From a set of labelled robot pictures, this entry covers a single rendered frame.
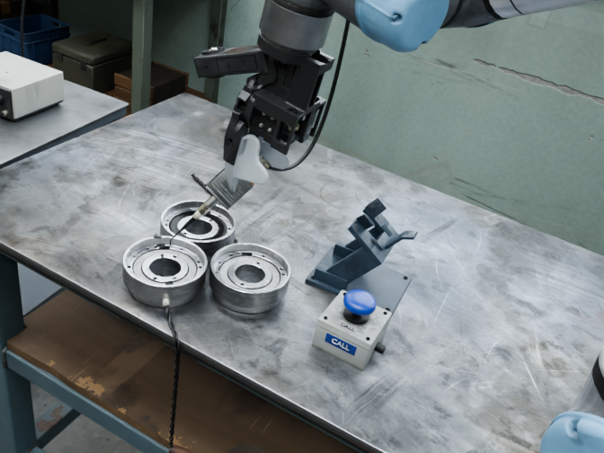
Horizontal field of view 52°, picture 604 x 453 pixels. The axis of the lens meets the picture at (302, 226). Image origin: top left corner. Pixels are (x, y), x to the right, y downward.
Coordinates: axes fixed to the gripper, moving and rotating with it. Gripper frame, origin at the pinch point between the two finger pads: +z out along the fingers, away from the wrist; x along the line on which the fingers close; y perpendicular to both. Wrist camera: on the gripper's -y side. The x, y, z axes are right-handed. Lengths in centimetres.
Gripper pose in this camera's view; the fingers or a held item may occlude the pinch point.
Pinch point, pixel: (237, 174)
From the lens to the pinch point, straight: 82.0
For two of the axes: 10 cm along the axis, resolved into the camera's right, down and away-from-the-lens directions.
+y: 8.3, 5.0, -2.5
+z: -2.7, 7.5, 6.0
